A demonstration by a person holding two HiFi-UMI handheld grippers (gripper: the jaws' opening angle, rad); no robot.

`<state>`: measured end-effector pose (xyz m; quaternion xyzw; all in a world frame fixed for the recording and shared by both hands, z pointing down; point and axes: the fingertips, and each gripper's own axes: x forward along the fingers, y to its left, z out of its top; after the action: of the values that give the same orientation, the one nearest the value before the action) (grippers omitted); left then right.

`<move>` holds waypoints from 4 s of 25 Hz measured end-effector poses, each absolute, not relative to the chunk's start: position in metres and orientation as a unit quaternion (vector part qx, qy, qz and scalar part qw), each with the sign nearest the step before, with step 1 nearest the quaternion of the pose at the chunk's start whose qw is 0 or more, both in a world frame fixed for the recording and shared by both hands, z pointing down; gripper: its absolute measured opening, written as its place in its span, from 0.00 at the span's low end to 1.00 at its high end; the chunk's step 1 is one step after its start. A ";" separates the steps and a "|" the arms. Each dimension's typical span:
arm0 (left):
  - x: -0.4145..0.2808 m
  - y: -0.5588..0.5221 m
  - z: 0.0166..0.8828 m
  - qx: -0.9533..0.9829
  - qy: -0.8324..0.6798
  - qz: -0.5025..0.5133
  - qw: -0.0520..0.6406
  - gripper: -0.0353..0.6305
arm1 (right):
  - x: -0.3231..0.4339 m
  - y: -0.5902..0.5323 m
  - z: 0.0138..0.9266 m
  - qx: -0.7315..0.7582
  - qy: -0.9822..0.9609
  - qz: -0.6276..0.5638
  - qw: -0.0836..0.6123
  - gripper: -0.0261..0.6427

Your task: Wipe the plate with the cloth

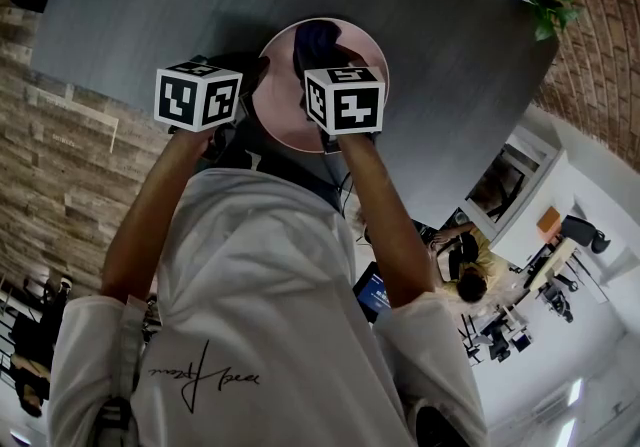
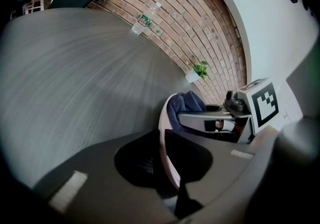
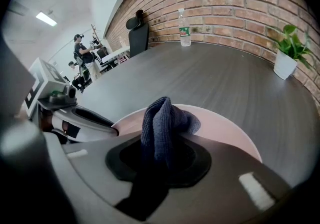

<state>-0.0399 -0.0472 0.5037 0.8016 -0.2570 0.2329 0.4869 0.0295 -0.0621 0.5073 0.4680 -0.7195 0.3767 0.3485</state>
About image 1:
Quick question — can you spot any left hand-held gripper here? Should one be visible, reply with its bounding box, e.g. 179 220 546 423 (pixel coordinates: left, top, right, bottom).
153 53 272 161

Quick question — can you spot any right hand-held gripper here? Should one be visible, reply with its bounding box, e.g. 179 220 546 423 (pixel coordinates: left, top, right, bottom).
303 47 387 155

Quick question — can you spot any big pink plate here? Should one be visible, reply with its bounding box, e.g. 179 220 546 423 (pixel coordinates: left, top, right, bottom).
251 16 391 154

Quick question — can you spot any dark blue cloth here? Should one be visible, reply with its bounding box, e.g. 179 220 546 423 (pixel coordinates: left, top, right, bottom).
293 19 347 72

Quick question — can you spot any person's right forearm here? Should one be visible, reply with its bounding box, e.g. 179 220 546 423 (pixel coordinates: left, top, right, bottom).
329 132 445 310

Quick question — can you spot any person's left forearm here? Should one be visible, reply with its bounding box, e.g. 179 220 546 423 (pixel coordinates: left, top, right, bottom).
99 126 217 307

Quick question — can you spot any black tablet screen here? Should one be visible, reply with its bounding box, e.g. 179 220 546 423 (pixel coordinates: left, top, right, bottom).
351 261 397 324

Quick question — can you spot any white desk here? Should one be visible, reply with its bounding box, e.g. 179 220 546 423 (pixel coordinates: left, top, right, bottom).
463 126 572 242

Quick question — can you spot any person's white shirt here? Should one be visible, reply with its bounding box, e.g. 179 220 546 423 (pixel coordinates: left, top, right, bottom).
46 166 490 447

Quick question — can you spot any orange box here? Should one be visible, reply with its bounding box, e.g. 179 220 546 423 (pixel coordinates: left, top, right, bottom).
535 206 561 236

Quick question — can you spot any beige round table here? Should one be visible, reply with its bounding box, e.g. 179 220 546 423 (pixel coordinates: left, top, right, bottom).
528 238 577 287

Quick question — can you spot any black cable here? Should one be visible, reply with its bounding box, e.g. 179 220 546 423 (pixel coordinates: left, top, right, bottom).
323 149 354 217

